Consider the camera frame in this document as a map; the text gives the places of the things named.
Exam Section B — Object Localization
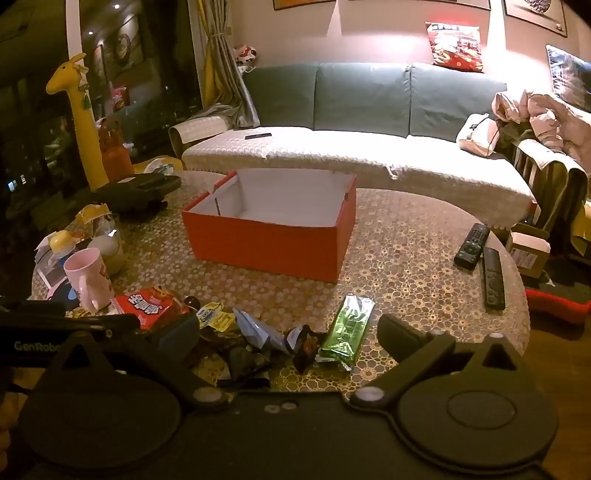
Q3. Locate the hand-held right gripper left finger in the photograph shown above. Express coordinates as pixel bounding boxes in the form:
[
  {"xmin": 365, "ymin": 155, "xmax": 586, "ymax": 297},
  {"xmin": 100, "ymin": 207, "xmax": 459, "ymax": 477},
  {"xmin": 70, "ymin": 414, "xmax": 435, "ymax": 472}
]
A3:
[{"xmin": 44, "ymin": 315, "xmax": 230, "ymax": 411}]

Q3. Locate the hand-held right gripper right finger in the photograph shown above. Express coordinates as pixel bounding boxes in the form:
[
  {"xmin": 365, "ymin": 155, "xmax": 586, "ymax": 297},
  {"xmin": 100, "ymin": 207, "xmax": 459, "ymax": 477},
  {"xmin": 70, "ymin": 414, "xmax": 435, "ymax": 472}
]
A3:
[{"xmin": 348, "ymin": 314, "xmax": 529, "ymax": 411}]

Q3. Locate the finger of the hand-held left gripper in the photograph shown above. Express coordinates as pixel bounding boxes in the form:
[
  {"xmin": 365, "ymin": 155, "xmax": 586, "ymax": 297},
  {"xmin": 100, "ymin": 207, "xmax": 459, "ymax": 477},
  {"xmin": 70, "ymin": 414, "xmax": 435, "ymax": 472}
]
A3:
[
  {"xmin": 0, "ymin": 301, "xmax": 66, "ymax": 317},
  {"xmin": 60, "ymin": 315, "xmax": 140, "ymax": 332}
]

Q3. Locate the yellow snack packet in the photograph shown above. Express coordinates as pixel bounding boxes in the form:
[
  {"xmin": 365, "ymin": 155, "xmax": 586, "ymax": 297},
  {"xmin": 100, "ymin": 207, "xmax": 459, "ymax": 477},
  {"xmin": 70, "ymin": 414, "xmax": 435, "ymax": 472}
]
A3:
[{"xmin": 196, "ymin": 302, "xmax": 236, "ymax": 332}]

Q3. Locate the green snack packet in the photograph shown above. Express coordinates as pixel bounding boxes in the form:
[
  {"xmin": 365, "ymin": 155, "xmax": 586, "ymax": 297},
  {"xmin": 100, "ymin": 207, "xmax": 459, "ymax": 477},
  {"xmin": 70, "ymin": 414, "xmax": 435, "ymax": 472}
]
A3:
[{"xmin": 316, "ymin": 294, "xmax": 376, "ymax": 372}]

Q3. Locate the black snack packet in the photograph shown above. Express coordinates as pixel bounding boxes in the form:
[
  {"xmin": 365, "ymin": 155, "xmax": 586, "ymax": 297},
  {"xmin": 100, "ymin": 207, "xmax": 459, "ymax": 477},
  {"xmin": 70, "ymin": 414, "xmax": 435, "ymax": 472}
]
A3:
[{"xmin": 217, "ymin": 346, "xmax": 274, "ymax": 388}]

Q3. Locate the dark snack packet red print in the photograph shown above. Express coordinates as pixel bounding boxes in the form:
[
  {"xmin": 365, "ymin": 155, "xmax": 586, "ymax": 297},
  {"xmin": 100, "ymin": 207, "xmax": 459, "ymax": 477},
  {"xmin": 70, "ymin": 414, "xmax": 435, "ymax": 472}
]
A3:
[{"xmin": 286, "ymin": 324, "xmax": 331, "ymax": 374}]

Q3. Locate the red cardboard box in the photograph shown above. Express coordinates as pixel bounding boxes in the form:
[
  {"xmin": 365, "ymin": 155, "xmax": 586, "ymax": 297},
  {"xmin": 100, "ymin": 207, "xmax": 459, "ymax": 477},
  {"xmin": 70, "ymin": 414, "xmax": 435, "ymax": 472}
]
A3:
[{"xmin": 181, "ymin": 169, "xmax": 358, "ymax": 283}]

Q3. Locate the printed paper sheet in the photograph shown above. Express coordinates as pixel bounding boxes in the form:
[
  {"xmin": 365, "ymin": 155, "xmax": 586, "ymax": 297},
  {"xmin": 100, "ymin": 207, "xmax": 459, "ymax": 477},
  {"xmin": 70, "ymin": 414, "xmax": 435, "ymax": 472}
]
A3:
[{"xmin": 32, "ymin": 262, "xmax": 66, "ymax": 296}]

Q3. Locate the pink mug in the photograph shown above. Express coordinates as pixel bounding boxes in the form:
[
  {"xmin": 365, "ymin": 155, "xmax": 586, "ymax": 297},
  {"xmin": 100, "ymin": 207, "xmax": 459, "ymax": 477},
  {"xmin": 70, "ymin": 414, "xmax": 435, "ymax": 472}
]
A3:
[{"xmin": 64, "ymin": 248, "xmax": 115, "ymax": 311}]

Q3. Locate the yellow capped bottle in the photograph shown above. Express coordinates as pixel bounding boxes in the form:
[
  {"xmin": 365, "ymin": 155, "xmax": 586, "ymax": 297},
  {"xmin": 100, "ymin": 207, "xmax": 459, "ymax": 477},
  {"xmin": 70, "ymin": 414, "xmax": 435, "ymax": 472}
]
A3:
[{"xmin": 48, "ymin": 231, "xmax": 75, "ymax": 256}]

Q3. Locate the glass jar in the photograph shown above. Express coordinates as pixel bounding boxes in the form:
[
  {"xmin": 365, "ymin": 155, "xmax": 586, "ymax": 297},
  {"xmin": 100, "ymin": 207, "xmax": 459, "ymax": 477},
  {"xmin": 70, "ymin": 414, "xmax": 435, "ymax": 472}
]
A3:
[{"xmin": 88, "ymin": 215, "xmax": 126, "ymax": 278}]

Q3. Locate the patterned tablecloth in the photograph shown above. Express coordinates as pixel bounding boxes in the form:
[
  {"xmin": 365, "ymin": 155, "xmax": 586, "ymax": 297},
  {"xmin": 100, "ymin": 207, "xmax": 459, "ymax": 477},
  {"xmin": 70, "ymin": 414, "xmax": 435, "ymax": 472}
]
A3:
[{"xmin": 30, "ymin": 171, "xmax": 532, "ymax": 393}]

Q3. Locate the yellow wrapper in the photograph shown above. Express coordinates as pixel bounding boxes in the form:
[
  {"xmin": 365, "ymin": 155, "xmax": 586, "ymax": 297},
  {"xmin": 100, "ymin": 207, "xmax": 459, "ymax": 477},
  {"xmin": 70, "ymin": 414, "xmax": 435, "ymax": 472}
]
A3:
[{"xmin": 76, "ymin": 203, "xmax": 112, "ymax": 228}]

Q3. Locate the slim black remote control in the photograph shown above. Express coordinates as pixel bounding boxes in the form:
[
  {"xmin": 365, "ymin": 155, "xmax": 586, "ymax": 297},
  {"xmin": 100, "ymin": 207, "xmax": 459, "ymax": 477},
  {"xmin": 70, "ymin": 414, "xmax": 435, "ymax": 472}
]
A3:
[{"xmin": 481, "ymin": 247, "xmax": 507, "ymax": 311}]

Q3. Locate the wide black remote control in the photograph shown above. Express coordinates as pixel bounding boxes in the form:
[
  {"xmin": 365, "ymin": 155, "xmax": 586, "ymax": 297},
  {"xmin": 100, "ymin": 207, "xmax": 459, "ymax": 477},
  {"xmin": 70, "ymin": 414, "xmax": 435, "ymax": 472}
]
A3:
[{"xmin": 454, "ymin": 223, "xmax": 491, "ymax": 271}]

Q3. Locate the black tabletop appliance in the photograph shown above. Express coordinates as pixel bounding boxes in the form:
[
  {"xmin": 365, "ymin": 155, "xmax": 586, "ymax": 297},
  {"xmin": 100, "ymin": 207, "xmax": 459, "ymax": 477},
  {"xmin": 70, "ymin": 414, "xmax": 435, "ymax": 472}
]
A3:
[{"xmin": 90, "ymin": 173, "xmax": 182, "ymax": 215}]

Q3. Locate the small cardboard box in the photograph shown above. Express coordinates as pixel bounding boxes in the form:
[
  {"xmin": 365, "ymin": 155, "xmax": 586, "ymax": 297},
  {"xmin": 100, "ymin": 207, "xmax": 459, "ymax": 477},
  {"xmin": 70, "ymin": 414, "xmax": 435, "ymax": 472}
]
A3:
[{"xmin": 505, "ymin": 224, "xmax": 552, "ymax": 280}]

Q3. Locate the white blue tissue pack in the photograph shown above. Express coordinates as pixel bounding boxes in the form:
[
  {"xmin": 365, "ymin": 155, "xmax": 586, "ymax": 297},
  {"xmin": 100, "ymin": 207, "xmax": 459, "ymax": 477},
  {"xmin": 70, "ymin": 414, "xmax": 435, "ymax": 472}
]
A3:
[{"xmin": 143, "ymin": 157, "xmax": 184, "ymax": 178}]

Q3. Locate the orange water bottle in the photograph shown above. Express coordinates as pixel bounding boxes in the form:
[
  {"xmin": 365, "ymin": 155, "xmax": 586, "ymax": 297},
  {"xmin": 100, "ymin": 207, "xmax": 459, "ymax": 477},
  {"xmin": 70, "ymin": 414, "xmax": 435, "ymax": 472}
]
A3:
[{"xmin": 97, "ymin": 117, "xmax": 136, "ymax": 178}]

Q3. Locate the yellow giraffe plush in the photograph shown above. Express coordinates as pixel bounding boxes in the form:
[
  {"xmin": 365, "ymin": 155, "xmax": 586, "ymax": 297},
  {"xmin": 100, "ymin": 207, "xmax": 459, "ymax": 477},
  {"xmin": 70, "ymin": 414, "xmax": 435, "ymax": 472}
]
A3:
[{"xmin": 45, "ymin": 53, "xmax": 109, "ymax": 192}]

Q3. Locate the white armrest cover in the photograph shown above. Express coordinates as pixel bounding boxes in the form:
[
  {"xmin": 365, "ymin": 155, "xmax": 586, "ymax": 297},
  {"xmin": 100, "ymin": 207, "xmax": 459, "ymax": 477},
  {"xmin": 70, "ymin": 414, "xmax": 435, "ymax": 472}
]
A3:
[{"xmin": 168, "ymin": 115, "xmax": 232, "ymax": 158}]

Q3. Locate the white handbag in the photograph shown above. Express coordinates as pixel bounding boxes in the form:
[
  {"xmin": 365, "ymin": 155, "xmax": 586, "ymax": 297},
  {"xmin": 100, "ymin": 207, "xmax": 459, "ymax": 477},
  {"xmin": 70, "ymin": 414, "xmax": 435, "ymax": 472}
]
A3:
[{"xmin": 457, "ymin": 113, "xmax": 502, "ymax": 158}]

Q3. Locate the cloth draped chair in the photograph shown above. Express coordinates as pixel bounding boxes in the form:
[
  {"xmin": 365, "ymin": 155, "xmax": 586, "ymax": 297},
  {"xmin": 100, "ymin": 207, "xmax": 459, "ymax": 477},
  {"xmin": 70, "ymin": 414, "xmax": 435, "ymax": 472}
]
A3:
[{"xmin": 499, "ymin": 124, "xmax": 591, "ymax": 259}]

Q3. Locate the green sofa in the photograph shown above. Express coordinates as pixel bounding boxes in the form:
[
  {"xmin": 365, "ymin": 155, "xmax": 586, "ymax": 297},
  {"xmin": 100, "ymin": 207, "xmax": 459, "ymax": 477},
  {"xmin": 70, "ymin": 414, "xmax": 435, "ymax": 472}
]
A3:
[{"xmin": 168, "ymin": 62, "xmax": 541, "ymax": 227}]

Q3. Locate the pink jacket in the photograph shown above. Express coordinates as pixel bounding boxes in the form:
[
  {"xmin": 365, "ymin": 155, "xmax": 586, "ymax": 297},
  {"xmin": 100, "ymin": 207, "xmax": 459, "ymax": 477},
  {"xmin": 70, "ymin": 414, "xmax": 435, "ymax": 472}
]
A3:
[{"xmin": 492, "ymin": 90, "xmax": 591, "ymax": 153}]

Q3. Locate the beige curtain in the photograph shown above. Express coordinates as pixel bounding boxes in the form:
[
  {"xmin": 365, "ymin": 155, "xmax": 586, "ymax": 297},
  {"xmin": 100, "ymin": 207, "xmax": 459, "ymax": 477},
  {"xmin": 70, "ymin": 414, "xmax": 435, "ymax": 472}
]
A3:
[{"xmin": 198, "ymin": 0, "xmax": 259, "ymax": 127}]

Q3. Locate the red printed cushion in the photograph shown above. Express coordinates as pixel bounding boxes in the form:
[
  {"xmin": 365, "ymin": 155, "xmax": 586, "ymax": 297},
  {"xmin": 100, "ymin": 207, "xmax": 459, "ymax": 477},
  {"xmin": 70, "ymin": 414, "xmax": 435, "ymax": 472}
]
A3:
[{"xmin": 425, "ymin": 21, "xmax": 485, "ymax": 73}]

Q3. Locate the framed wall picture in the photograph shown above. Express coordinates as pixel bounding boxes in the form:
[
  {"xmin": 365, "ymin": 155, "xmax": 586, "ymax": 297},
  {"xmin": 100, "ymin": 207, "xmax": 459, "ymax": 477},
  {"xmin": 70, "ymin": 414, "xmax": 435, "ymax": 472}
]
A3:
[
  {"xmin": 337, "ymin": 0, "xmax": 492, "ymax": 10},
  {"xmin": 503, "ymin": 0, "xmax": 570, "ymax": 38},
  {"xmin": 272, "ymin": 0, "xmax": 338, "ymax": 11}
]

